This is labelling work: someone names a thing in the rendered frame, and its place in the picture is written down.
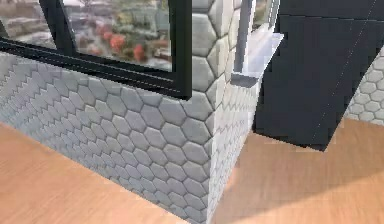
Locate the black cupboard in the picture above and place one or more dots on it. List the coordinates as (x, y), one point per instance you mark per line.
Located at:
(310, 76)

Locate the grey framed window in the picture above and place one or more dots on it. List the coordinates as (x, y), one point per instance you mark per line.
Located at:
(245, 50)

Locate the black framed window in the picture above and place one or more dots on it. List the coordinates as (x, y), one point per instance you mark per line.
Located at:
(181, 50)

